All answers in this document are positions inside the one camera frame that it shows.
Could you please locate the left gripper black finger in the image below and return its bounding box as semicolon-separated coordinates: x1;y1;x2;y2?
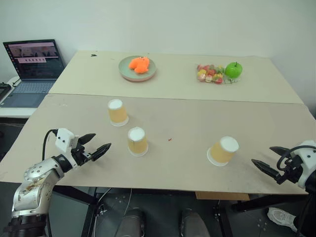
78;133;96;147
90;142;112;162

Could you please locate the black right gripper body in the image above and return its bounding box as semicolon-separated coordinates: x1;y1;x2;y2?
276;153;306;185

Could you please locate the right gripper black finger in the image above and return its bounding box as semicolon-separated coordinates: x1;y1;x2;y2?
251;158;282;181
269;146;292;157

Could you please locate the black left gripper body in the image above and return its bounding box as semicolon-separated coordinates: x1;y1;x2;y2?
70;142;96;166

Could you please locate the yellow paper cup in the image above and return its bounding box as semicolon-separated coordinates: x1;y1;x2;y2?
107;99;130;127
127;126;150;158
206;136;239;166

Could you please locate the dark trouser leg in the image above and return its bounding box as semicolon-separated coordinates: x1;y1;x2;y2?
293;194;316;237

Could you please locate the white sneaker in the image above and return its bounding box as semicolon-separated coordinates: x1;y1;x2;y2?
268;207;297;232

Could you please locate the brown cardboard piece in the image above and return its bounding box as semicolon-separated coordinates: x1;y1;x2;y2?
195;191;250;201

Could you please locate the dark rounded shape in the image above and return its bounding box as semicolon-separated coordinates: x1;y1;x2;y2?
178;208;211;237
114;208;146;237

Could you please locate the green round plate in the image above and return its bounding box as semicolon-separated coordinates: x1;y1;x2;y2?
118;55;157;82

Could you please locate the open grey laptop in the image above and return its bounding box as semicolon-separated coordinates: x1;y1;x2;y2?
0;39;65;109

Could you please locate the orange plush toy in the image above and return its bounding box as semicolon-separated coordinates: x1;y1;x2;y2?
128;56;151;75

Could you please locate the green toy apple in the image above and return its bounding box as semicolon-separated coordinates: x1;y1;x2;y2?
224;61;243;79

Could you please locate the black device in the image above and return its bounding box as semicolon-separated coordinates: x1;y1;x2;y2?
0;82;12;102

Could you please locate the clear bag of colourful candies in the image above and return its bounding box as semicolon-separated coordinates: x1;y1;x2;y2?
196;64;241;85

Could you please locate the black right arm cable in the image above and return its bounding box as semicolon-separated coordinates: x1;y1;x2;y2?
276;145;316;171

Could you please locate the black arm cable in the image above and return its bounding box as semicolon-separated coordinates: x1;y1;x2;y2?
41;129;59;161
276;145;316;171

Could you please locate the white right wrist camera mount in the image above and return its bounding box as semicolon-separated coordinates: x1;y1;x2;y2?
290;140;316;190

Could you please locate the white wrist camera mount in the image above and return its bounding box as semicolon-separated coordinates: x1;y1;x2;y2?
290;140;316;190
54;128;80;171

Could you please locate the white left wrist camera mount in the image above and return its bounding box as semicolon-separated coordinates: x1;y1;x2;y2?
54;128;80;171

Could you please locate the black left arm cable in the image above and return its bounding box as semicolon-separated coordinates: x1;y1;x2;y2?
41;129;59;161

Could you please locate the black table frame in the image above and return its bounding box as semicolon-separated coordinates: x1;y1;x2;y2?
48;185;309;237

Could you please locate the thin white cable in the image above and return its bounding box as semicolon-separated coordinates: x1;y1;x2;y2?
123;188;133;216

